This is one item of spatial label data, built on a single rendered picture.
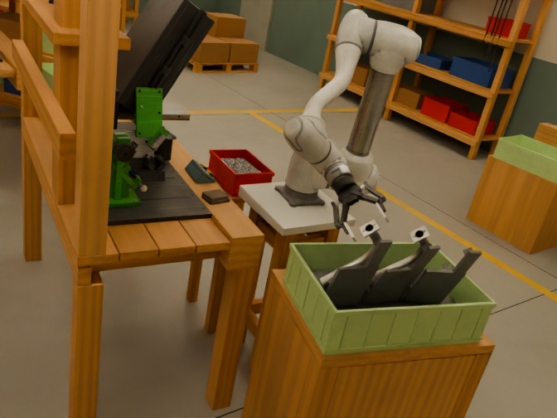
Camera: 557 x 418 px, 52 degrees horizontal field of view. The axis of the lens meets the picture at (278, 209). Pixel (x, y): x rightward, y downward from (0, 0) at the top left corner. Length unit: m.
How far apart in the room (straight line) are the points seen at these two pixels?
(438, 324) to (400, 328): 0.15
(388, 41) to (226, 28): 7.12
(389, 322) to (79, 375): 1.15
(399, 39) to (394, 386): 1.26
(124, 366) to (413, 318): 1.49
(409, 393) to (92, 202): 1.25
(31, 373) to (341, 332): 1.56
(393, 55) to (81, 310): 1.47
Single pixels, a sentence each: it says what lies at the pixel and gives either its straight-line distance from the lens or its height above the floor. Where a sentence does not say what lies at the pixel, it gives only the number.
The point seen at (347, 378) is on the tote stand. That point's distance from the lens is 1.93.
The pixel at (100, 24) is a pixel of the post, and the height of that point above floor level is 1.63.
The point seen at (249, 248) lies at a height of 0.85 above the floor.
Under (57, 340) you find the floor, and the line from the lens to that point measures 3.03.
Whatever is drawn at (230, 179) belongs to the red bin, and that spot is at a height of 0.87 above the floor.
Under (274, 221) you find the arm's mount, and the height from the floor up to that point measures 0.88.
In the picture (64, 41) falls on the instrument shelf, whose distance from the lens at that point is 2.01.
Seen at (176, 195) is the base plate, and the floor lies 0.90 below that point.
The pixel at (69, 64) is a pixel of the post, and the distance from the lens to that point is 2.12.
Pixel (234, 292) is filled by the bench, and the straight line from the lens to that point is 2.29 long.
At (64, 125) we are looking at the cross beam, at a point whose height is 1.27.
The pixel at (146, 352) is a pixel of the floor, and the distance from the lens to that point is 2.95.
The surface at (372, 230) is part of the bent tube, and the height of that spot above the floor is 1.18.
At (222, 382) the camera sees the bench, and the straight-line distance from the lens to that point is 2.60.
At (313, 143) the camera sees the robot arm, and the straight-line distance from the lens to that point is 1.84.
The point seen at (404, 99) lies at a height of 0.34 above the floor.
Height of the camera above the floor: 1.92
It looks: 25 degrees down
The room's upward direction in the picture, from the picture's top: 11 degrees clockwise
